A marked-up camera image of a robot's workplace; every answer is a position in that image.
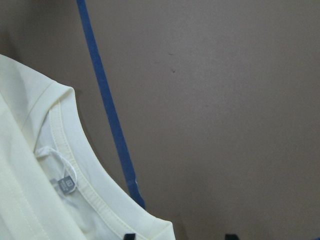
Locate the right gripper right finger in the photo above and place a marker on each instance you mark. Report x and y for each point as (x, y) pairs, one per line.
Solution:
(231, 236)

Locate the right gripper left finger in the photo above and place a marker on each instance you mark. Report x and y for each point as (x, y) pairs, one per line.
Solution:
(130, 236)

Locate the cream long-sleeve cat shirt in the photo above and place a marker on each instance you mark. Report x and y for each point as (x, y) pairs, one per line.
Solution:
(52, 185)

